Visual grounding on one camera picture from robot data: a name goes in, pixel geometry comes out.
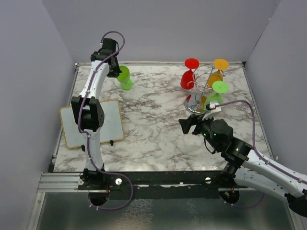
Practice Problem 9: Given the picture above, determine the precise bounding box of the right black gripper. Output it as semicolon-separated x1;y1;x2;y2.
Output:
179;111;220;151

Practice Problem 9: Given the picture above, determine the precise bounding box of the green wine glass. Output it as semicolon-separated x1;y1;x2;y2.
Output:
117;66;133;90
204;81;229;108

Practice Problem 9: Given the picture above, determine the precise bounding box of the red plastic wine glass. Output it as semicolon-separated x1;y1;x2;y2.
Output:
180;58;200;90

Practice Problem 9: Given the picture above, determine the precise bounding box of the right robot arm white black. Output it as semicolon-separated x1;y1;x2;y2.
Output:
179;115;307;217

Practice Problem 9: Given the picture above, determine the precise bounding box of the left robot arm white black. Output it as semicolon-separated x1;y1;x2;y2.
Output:
71;38;121;189

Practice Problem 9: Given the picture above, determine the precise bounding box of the orange plastic wine glass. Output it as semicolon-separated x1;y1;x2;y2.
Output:
200;58;230;111

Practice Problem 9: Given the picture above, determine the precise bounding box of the small framed whiteboard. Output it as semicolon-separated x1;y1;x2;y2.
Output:
59;99;125;149

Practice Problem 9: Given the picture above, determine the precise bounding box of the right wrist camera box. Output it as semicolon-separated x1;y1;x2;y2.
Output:
202;101;222;120

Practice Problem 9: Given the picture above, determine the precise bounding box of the chrome wire glass rack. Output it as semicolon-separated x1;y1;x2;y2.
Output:
184;64;229;114

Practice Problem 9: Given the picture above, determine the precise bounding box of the black front mounting rail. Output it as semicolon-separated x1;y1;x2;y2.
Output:
78;170;240;200

